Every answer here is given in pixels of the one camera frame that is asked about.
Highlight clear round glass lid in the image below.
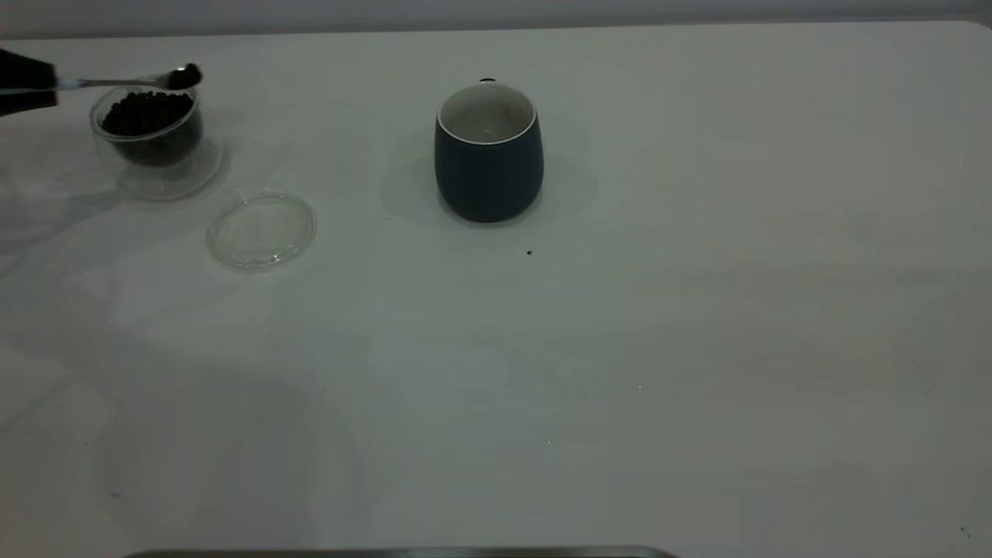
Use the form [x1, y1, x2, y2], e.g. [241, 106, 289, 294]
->
[206, 191, 318, 272]

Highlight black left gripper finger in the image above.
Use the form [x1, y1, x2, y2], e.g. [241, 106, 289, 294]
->
[0, 49, 58, 89]
[0, 91, 58, 118]

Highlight clear double-wall glass cup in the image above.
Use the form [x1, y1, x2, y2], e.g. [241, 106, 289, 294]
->
[90, 77, 224, 202]

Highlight dark blue ceramic mug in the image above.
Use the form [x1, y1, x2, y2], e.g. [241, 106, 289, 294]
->
[434, 78, 544, 224]

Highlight metal spoon with white handle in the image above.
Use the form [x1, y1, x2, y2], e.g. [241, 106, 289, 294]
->
[56, 64, 203, 92]

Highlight dark coffee beans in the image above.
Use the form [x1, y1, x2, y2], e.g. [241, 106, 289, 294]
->
[102, 91, 203, 167]

